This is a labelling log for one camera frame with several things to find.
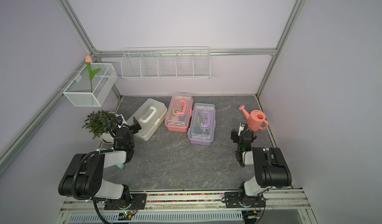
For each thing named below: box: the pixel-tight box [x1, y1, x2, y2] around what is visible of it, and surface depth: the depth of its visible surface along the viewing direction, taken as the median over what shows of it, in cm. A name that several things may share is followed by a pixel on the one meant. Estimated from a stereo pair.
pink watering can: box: [238, 105, 270, 131], surface depth 96 cm
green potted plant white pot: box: [82, 109, 117, 144], surface depth 85 cm
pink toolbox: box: [164, 93, 193, 133], surface depth 99 cm
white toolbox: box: [126, 98, 168, 141], surface depth 97 cm
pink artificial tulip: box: [85, 54, 101, 93], surface depth 87 cm
